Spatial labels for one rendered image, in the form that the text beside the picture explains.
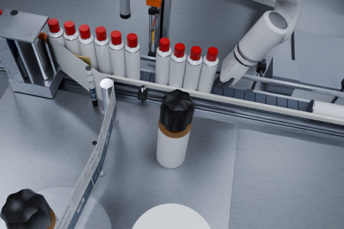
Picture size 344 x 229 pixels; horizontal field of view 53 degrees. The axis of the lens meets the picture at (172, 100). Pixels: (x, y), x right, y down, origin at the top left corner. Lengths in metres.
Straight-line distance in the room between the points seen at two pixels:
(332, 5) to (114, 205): 1.39
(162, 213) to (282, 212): 0.42
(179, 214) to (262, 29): 0.53
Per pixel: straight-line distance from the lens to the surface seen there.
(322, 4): 1.88
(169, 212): 0.87
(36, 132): 1.18
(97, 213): 1.01
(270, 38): 0.99
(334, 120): 1.28
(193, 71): 1.12
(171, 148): 0.95
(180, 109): 0.82
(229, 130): 1.17
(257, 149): 1.21
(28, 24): 1.11
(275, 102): 1.28
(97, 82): 1.09
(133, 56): 1.14
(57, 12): 1.64
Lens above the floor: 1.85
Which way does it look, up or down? 53 degrees down
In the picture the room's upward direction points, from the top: 6 degrees clockwise
